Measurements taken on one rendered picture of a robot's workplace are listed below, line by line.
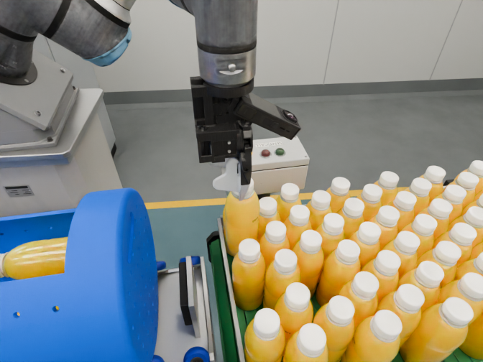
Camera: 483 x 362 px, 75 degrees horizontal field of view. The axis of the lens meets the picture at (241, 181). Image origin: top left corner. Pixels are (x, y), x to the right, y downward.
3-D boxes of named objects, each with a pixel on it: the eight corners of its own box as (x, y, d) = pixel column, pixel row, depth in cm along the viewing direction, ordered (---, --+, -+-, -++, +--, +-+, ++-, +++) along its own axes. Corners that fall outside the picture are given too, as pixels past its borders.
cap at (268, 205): (275, 202, 68) (276, 196, 67) (277, 215, 65) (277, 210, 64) (257, 202, 68) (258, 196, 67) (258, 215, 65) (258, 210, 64)
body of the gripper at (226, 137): (196, 139, 53) (188, 69, 45) (246, 135, 54) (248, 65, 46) (200, 168, 47) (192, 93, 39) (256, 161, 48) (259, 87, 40)
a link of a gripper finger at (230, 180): (213, 202, 55) (209, 154, 50) (247, 198, 55) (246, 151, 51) (215, 213, 52) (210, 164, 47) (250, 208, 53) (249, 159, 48)
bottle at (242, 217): (220, 246, 67) (216, 189, 56) (241, 228, 71) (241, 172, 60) (242, 263, 64) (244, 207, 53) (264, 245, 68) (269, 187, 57)
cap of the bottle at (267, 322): (276, 342, 46) (277, 336, 45) (251, 334, 47) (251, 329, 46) (281, 317, 49) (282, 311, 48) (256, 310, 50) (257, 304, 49)
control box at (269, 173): (221, 173, 85) (220, 141, 78) (292, 165, 88) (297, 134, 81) (227, 199, 78) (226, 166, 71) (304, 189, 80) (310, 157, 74)
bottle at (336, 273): (348, 314, 66) (370, 269, 55) (317, 312, 67) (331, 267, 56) (343, 285, 71) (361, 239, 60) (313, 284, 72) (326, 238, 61)
